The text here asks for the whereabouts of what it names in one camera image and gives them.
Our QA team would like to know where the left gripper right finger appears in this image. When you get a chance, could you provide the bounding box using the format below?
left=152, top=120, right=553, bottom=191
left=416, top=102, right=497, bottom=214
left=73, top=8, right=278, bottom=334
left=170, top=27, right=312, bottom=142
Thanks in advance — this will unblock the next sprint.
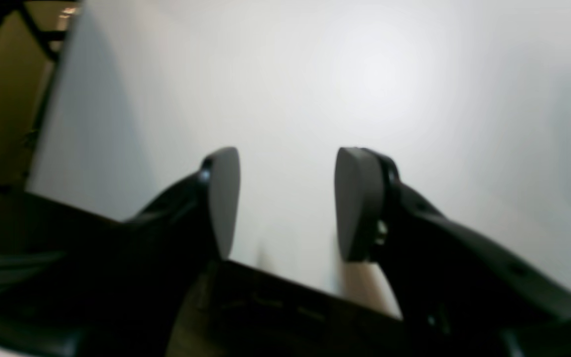
left=335, top=147, right=571, bottom=357

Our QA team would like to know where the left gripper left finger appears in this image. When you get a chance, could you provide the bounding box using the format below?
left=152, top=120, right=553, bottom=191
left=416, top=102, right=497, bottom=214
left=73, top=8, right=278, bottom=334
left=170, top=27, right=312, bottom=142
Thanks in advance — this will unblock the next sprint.
left=0, top=147, right=241, bottom=357

